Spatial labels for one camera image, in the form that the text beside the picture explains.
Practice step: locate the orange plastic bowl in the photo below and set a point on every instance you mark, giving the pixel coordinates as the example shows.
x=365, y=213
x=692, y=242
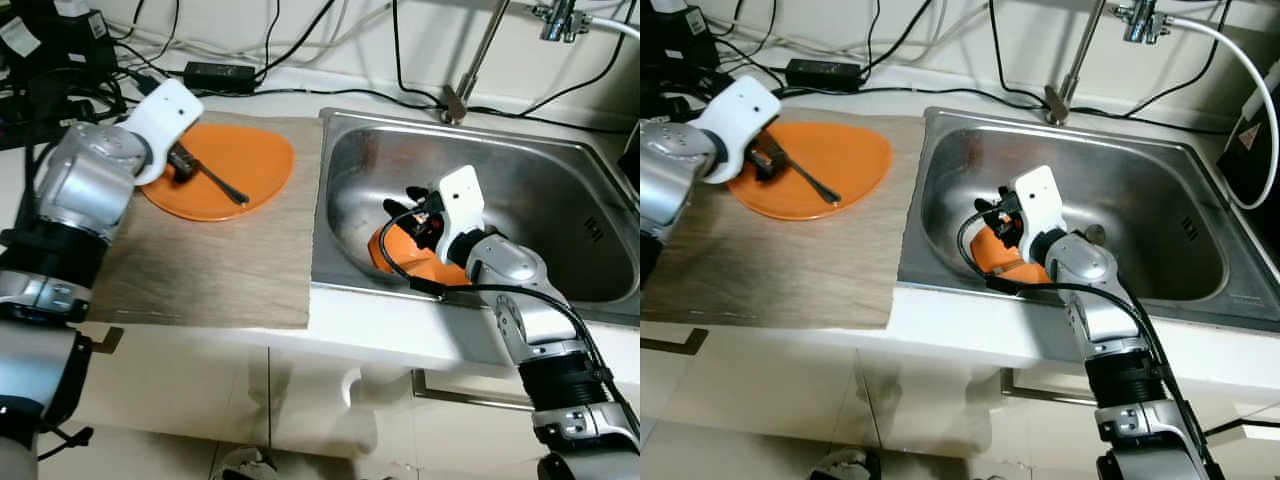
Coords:
x=395, y=250
x=990, y=255

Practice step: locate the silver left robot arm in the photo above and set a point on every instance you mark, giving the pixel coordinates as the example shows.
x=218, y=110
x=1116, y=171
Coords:
x=80, y=180
x=670, y=170

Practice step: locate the stainless steel sink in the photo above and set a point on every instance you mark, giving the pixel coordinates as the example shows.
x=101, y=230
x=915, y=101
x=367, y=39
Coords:
x=1150, y=190
x=560, y=200

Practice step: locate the cream cabinet front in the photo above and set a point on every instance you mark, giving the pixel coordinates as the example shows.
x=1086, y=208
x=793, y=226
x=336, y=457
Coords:
x=170, y=390
x=760, y=385
x=330, y=400
x=930, y=400

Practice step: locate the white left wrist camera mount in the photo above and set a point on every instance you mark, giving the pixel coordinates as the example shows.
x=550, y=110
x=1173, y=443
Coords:
x=740, y=110
x=165, y=115

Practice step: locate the black appliance with warning sticker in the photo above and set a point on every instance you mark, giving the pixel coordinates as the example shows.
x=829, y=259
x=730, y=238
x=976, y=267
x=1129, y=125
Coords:
x=1255, y=170

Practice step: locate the black power strip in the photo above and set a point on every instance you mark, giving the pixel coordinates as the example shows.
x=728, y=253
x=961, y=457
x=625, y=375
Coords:
x=20, y=125

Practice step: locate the orange plastic plate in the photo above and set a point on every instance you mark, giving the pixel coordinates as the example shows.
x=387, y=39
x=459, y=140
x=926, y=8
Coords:
x=250, y=150
x=850, y=150

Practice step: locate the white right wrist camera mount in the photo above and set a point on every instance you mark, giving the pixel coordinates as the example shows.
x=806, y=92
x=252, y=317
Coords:
x=1040, y=200
x=462, y=200

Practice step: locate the chrome water valve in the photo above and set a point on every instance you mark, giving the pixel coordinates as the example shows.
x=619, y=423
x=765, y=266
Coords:
x=562, y=20
x=1142, y=20

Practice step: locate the black power adapter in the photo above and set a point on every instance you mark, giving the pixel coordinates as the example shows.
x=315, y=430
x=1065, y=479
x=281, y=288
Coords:
x=820, y=75
x=220, y=78

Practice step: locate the beige woven place mat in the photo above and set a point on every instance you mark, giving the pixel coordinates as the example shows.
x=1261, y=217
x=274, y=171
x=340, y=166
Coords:
x=800, y=270
x=220, y=270

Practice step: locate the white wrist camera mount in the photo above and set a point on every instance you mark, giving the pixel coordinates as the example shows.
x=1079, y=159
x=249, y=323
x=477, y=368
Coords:
x=462, y=200
x=1040, y=200
x=165, y=115
x=740, y=110

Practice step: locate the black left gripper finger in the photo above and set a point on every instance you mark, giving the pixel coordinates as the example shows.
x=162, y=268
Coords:
x=815, y=184
x=225, y=183

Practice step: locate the black charger box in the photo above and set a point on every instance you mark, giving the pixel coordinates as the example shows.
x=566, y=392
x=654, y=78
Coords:
x=680, y=45
x=70, y=50

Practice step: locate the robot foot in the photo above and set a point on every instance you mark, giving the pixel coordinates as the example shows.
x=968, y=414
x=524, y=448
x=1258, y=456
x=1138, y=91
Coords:
x=250, y=465
x=848, y=467

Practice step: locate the chrome faucet pipe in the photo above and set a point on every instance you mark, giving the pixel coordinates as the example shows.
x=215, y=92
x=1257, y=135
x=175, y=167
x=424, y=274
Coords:
x=1078, y=50
x=480, y=50

